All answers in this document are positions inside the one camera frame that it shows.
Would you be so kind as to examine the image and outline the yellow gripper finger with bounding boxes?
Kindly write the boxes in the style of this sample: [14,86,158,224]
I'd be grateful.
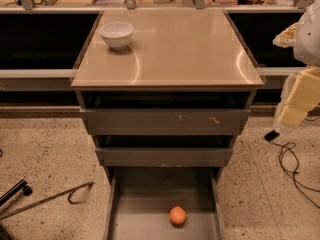
[278,67,320,128]
[272,23,297,48]

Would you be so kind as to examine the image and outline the orange fruit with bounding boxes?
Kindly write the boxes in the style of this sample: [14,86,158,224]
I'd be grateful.
[169,206,187,225]

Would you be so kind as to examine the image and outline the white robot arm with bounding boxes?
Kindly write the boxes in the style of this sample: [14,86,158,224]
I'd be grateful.
[272,0,320,129]

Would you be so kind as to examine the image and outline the grey drawer cabinet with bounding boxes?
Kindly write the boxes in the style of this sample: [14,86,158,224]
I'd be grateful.
[69,7,267,240]

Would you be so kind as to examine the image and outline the bottom grey drawer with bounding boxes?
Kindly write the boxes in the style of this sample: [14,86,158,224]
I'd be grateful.
[104,167,225,240]

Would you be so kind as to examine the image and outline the grey drawer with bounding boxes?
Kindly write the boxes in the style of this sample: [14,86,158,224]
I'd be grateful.
[96,135,234,167]
[81,91,250,136]
[104,167,225,240]

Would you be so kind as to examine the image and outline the top grey drawer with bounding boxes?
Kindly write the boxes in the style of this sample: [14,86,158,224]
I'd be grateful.
[81,91,250,136]

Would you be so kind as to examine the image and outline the middle grey drawer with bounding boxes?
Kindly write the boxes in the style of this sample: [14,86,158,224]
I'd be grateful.
[96,135,234,167]

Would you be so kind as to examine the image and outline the black power adapter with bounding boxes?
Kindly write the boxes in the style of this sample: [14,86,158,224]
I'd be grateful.
[264,130,279,142]

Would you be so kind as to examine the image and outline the white ceramic bowl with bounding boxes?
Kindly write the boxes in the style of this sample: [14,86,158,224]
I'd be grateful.
[99,22,134,50]

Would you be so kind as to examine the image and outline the black tube on floor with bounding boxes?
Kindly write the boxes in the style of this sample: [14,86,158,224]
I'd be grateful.
[0,179,32,206]

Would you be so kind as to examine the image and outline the metal hooked rod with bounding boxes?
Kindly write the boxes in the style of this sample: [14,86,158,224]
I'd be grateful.
[0,181,94,221]

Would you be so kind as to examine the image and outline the black floor cable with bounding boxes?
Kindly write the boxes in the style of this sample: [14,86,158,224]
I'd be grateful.
[270,115,320,210]

